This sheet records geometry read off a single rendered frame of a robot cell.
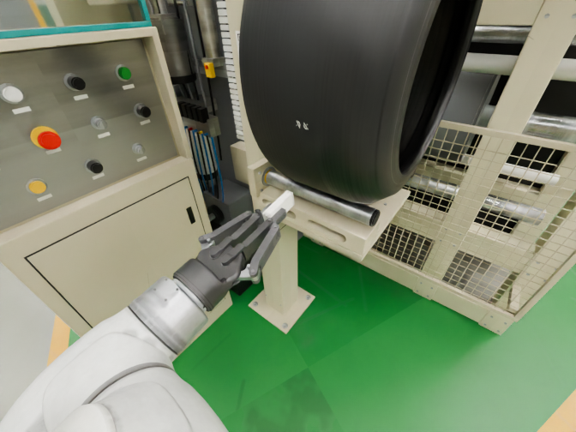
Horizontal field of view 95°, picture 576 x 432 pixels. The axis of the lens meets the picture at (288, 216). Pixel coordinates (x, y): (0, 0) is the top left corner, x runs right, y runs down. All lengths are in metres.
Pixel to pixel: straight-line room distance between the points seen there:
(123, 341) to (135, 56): 0.75
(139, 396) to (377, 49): 0.44
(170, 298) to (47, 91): 0.63
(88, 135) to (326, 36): 0.67
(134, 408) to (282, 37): 0.46
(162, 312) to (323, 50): 0.39
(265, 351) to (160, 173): 0.95
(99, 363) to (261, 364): 1.12
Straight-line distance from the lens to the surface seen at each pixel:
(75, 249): 0.94
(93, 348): 0.37
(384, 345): 1.51
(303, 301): 1.55
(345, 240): 0.71
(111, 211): 0.93
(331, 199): 0.69
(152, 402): 0.27
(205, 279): 0.38
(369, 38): 0.41
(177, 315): 0.36
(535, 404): 1.68
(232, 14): 0.84
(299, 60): 0.45
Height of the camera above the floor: 1.31
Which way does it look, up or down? 39 degrees down
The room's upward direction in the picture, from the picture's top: 2 degrees counter-clockwise
